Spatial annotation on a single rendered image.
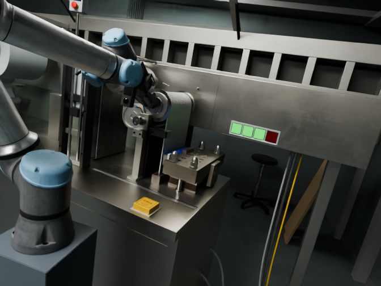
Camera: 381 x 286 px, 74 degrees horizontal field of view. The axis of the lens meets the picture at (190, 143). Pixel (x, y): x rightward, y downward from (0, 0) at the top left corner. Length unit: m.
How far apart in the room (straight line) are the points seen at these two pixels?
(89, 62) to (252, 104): 0.85
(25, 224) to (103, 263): 0.49
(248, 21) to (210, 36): 2.24
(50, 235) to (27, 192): 0.13
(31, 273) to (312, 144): 1.15
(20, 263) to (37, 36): 0.52
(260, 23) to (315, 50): 2.36
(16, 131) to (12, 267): 0.33
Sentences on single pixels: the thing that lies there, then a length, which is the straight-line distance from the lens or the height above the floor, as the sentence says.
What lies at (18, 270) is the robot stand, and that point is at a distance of 0.79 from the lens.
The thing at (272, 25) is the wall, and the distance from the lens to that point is 3.63.
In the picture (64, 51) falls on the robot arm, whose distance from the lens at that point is 0.67.
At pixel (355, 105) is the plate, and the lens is 1.31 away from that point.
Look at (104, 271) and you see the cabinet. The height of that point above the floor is 0.58.
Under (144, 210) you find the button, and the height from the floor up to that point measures 0.91.
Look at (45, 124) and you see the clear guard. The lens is 2.01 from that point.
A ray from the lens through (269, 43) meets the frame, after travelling 1.34.
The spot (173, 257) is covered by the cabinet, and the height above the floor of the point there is 0.78.
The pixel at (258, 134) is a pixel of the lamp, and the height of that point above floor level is 1.18.
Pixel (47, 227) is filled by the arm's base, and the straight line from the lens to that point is 0.76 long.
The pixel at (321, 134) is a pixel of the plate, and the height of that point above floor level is 1.25.
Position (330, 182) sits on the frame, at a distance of 1.52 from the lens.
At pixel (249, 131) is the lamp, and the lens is 1.32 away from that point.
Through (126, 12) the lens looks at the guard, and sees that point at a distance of 1.70.
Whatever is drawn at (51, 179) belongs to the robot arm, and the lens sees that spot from 0.70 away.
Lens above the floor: 1.38
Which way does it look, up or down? 13 degrees down
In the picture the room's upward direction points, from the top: 10 degrees clockwise
